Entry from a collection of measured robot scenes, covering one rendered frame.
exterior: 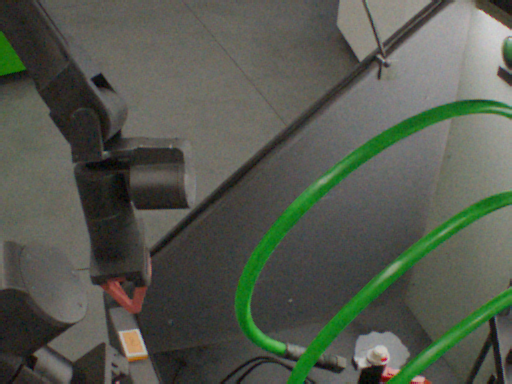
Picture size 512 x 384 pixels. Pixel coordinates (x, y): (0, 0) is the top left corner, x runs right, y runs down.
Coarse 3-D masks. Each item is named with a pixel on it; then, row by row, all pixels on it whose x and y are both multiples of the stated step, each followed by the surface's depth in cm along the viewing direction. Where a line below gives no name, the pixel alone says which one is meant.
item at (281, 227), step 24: (408, 120) 57; (432, 120) 57; (384, 144) 56; (336, 168) 57; (312, 192) 57; (288, 216) 57; (264, 240) 58; (264, 264) 60; (240, 288) 60; (240, 312) 62; (264, 336) 66
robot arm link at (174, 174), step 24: (72, 120) 66; (96, 120) 65; (72, 144) 66; (96, 144) 66; (120, 144) 70; (144, 144) 69; (168, 144) 69; (144, 168) 69; (168, 168) 68; (192, 168) 72; (144, 192) 69; (168, 192) 68; (192, 192) 72
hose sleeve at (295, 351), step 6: (282, 342) 68; (288, 348) 68; (294, 348) 68; (300, 348) 69; (282, 354) 68; (288, 354) 68; (294, 354) 68; (300, 354) 69; (324, 354) 71; (294, 360) 69; (318, 360) 70; (324, 360) 71; (330, 360) 71; (318, 366) 71; (324, 366) 71; (330, 366) 72
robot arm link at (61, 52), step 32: (0, 0) 64; (32, 0) 64; (32, 32) 65; (64, 32) 67; (32, 64) 66; (64, 64) 65; (96, 64) 70; (64, 96) 66; (96, 96) 65; (64, 128) 67
